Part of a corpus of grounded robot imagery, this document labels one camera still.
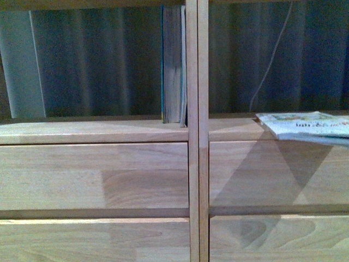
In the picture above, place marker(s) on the dark blue curtain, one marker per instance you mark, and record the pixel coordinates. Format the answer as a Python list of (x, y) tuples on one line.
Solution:
[(263, 57)]

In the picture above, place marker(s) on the upper right wooden drawer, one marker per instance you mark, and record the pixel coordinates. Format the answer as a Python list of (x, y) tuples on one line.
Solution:
[(277, 173)]

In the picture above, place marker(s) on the wooden shelf unit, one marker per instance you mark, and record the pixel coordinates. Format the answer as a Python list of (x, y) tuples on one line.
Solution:
[(239, 126), (121, 130)]

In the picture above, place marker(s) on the left wooden shelf unit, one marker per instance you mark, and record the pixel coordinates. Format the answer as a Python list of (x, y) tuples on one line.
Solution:
[(121, 130)]

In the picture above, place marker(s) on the lower left wooden drawer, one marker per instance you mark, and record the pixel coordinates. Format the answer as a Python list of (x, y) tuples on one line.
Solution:
[(104, 239)]

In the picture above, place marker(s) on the upright teal-covered thick book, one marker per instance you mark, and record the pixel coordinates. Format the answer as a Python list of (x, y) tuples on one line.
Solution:
[(174, 99)]

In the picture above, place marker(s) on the wooden drawer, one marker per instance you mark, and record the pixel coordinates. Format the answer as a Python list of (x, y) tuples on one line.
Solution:
[(94, 176), (279, 238), (277, 173), (104, 239)]

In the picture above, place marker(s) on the white illustrated paperback book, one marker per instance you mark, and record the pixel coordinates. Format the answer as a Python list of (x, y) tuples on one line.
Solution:
[(317, 127)]

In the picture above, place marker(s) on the right wooden shelf unit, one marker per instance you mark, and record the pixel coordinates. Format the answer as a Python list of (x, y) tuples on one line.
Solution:
[(239, 126)]

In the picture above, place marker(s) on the lower right wooden drawer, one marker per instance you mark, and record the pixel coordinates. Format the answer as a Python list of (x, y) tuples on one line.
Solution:
[(279, 238)]

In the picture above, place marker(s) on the upper left wooden drawer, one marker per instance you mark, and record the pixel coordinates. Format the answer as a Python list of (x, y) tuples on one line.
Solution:
[(94, 176)]

